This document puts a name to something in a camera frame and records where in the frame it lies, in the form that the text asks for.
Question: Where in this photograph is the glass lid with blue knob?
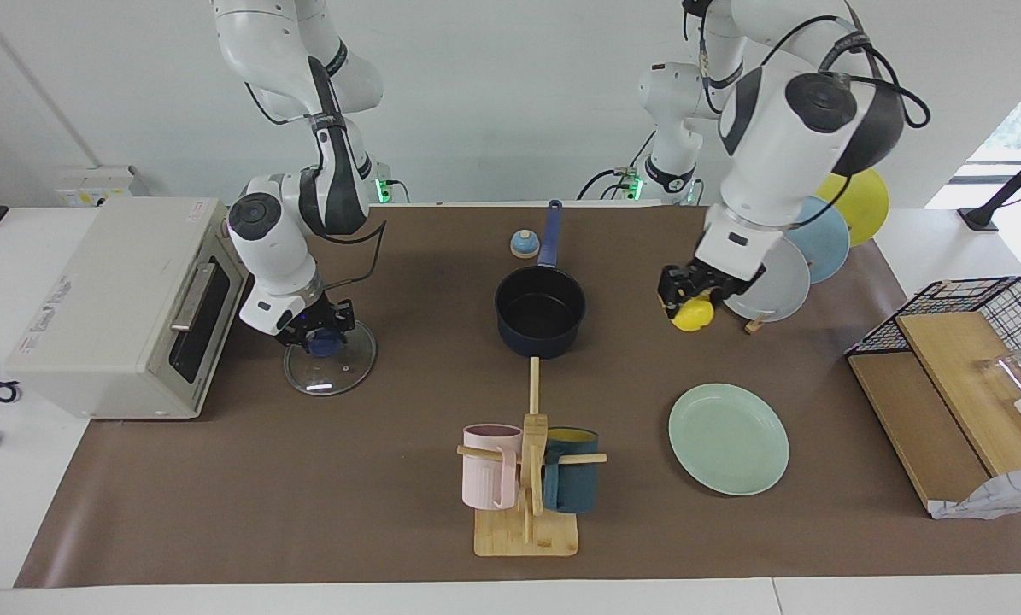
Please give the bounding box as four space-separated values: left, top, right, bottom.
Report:
284 320 378 397

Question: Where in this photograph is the grey plate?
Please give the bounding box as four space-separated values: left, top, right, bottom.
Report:
722 235 812 323

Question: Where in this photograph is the light blue plate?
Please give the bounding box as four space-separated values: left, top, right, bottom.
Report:
788 196 851 284

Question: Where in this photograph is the dark blue pot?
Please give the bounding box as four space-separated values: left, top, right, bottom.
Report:
495 200 587 359

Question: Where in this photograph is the green plate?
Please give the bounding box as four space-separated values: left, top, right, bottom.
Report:
668 383 790 496

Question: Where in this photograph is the yellow plate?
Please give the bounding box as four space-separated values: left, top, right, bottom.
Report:
818 167 889 247

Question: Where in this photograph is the brown table mat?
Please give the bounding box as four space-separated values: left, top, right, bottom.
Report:
15 203 1021 589

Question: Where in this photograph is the pink mug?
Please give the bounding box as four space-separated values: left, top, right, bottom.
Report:
462 424 524 511

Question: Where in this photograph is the dark blue mug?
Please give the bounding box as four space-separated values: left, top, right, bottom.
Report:
543 427 600 514

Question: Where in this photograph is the beige toaster oven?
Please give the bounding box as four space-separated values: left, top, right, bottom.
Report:
4 197 255 420

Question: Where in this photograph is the wooden shelf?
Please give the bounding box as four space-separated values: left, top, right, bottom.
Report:
848 311 1021 513

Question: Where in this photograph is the wooden mug rack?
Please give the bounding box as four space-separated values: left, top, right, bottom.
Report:
457 357 607 558

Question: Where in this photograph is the clear glass cup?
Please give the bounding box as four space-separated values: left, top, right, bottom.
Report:
976 350 1021 398

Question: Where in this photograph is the black angled stand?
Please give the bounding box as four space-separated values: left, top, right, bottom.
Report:
959 137 1021 233

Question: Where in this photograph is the white patterned cloth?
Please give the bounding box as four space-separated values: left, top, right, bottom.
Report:
929 464 1021 520

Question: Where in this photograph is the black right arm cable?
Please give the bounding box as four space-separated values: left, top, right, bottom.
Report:
245 56 388 296

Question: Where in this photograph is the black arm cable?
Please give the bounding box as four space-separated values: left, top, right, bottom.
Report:
681 0 931 230
245 56 388 296

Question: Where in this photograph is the black base cable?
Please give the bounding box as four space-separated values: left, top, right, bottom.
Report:
577 128 656 202

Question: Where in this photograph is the white wall socket box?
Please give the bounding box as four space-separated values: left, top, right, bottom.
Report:
56 165 148 208

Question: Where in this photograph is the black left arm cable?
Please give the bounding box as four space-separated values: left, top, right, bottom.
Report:
681 0 931 230

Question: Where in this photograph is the black wire basket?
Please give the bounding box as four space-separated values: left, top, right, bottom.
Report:
845 276 1021 402

